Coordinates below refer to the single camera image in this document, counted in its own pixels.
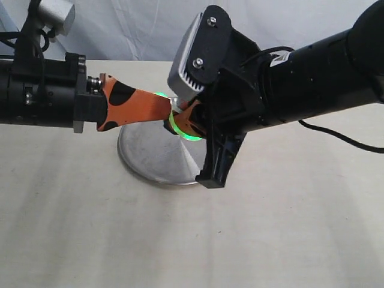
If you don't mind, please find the green glow stick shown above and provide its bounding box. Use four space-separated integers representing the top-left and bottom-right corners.
155 92 202 142

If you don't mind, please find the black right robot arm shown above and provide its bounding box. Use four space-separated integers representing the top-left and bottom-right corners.
167 1 383 188

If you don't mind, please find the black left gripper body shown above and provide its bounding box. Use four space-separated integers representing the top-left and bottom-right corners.
8 53 105 133

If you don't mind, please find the white backdrop cloth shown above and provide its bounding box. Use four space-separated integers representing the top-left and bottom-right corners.
0 0 384 64

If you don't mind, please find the round stainless steel plate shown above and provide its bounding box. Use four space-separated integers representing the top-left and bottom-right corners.
117 121 206 185

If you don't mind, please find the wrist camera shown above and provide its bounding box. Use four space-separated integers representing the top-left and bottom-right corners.
38 0 76 36
167 5 232 103

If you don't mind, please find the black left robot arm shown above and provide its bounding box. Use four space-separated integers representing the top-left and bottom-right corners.
1 53 172 133

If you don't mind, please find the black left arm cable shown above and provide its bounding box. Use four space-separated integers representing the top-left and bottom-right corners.
0 0 61 88

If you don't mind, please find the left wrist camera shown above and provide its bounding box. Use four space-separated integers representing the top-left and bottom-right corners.
38 0 76 36

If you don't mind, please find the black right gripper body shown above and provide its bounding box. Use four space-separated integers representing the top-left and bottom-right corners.
196 29 269 188

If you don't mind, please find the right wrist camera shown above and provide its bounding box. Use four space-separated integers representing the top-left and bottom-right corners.
167 5 232 103

